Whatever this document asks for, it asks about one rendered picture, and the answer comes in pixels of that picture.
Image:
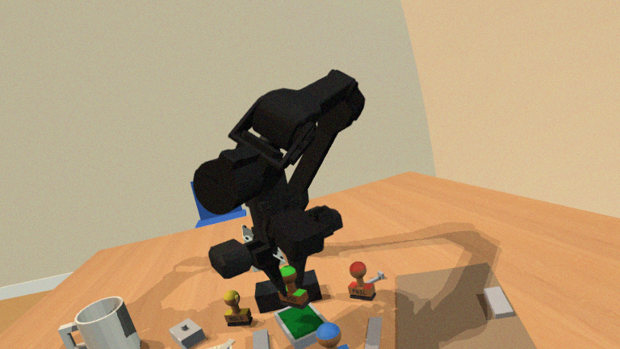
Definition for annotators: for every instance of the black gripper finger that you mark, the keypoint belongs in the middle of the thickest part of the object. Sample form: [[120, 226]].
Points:
[[271, 268], [299, 267]]

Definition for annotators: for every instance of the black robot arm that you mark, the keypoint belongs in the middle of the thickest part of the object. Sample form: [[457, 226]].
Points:
[[286, 119]]

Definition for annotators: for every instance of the red-handled rubber stamp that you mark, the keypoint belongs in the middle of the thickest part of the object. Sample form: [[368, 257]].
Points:
[[359, 289]]

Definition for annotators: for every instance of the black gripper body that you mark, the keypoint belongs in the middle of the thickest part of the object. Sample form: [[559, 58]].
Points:
[[231, 258]]

